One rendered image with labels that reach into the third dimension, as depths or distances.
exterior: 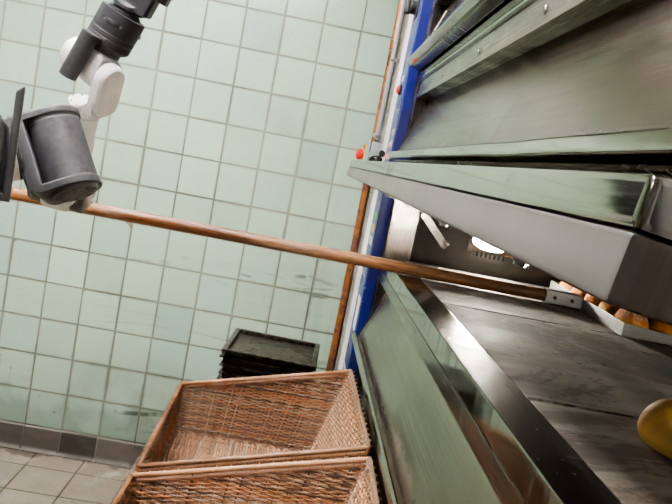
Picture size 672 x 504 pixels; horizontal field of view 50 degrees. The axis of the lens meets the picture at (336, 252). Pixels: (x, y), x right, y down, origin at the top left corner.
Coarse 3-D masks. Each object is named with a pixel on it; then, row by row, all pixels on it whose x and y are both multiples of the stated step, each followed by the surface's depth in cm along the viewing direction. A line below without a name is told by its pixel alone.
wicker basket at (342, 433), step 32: (192, 384) 200; (224, 384) 201; (288, 384) 202; (352, 384) 190; (192, 416) 202; (224, 416) 202; (256, 416) 203; (288, 416) 203; (320, 416) 204; (352, 416) 175; (160, 448) 178; (192, 448) 193; (224, 448) 198; (256, 448) 201; (288, 448) 205; (320, 448) 193; (352, 448) 149
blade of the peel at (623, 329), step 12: (552, 288) 197; (564, 288) 187; (588, 312) 167; (600, 312) 159; (612, 324) 152; (624, 324) 146; (624, 336) 146; (636, 336) 146; (648, 336) 146; (660, 336) 146
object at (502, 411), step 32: (416, 288) 156; (416, 320) 136; (448, 320) 126; (448, 352) 106; (480, 352) 106; (480, 384) 89; (512, 384) 92; (480, 416) 85; (512, 416) 78; (512, 448) 72; (544, 448) 70; (512, 480) 70; (544, 480) 63; (576, 480) 63
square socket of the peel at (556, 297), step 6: (546, 288) 173; (546, 294) 172; (552, 294) 172; (558, 294) 172; (564, 294) 171; (570, 294) 172; (576, 294) 173; (546, 300) 172; (552, 300) 172; (558, 300) 172; (564, 300) 172; (570, 300) 172; (576, 300) 172; (582, 300) 172; (564, 306) 172; (570, 306) 172; (576, 306) 172
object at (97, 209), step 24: (24, 192) 172; (120, 216) 172; (144, 216) 172; (240, 240) 172; (264, 240) 172; (288, 240) 173; (360, 264) 172; (384, 264) 172; (408, 264) 172; (480, 288) 173; (504, 288) 172; (528, 288) 172
